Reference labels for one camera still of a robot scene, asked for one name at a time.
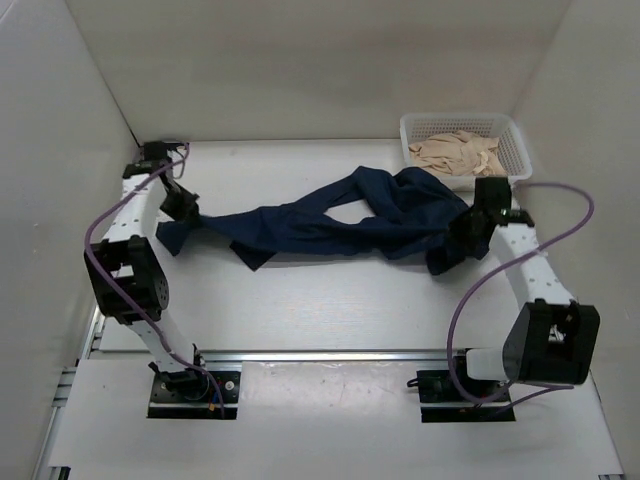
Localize dark blue denim trousers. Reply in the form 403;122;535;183
156;166;469;275

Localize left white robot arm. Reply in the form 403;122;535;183
84;141;212;401

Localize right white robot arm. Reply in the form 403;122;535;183
446;178;600;402

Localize beige trousers in basket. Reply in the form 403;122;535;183
408;130;507;177

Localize white plastic mesh basket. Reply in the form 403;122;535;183
399;113;533;191

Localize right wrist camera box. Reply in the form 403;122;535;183
473;176;512;211

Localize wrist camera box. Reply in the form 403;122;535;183
473;176;512;211
141;141;184;161

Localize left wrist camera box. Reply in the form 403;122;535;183
141;141;184;161

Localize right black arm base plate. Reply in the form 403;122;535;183
406;370;516;424

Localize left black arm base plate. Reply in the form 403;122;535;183
147;370;241;420

